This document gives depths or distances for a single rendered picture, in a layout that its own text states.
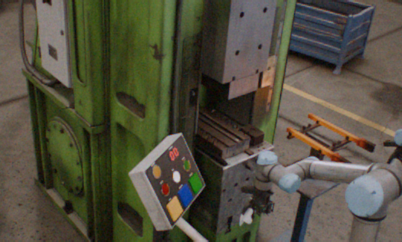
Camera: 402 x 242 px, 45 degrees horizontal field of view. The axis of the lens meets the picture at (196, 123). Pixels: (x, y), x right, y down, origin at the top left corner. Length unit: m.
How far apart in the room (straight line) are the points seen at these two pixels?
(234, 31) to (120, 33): 0.60
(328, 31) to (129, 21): 4.01
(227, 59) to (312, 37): 4.08
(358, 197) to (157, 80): 1.06
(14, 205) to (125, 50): 1.69
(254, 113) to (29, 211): 1.77
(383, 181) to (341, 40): 4.54
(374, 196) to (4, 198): 2.83
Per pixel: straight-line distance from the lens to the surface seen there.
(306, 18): 6.24
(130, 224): 2.98
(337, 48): 6.15
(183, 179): 2.15
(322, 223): 3.74
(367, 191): 1.61
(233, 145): 2.55
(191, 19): 2.22
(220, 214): 2.68
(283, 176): 1.89
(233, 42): 2.23
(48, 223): 3.57
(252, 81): 2.44
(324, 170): 1.91
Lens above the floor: 2.34
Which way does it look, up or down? 30 degrees down
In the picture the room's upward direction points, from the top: 5 degrees clockwise
